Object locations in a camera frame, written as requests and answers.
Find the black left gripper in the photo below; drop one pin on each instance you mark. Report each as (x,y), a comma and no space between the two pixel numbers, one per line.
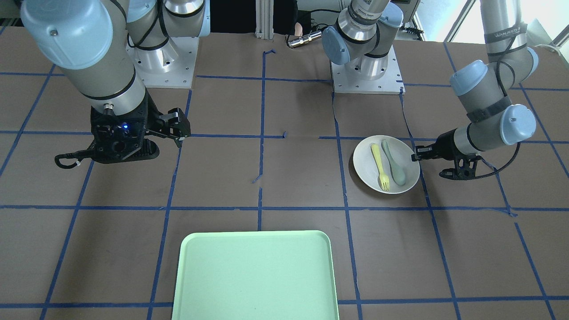
(446,142)

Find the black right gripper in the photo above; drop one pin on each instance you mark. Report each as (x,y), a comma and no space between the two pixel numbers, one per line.
(151,116)

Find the white round plate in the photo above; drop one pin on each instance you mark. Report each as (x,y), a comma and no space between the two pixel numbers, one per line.
(367,171)

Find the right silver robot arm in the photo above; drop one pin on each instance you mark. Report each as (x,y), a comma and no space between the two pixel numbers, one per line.
(102,46)

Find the yellow plastic fork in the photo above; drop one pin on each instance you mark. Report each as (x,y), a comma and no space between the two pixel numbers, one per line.
(383,180)

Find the sage green plastic spoon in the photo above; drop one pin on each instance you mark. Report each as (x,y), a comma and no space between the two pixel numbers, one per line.
(398,174)

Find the silver metal connector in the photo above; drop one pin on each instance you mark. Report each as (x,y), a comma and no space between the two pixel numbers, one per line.
(304,39)

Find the mint green tray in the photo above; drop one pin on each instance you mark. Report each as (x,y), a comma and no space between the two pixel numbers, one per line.
(259,275)

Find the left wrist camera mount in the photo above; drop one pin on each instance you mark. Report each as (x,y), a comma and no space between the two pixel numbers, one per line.
(464,168)

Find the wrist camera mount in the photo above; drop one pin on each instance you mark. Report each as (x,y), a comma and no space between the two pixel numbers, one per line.
(124,142)
(464,168)

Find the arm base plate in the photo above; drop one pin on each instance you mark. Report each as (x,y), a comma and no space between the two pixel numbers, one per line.
(367,75)
(171,66)

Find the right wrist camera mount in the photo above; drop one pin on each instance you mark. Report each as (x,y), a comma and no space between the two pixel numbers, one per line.
(124,142)

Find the aluminium frame post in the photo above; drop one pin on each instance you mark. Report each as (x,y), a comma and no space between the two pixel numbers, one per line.
(264,20)

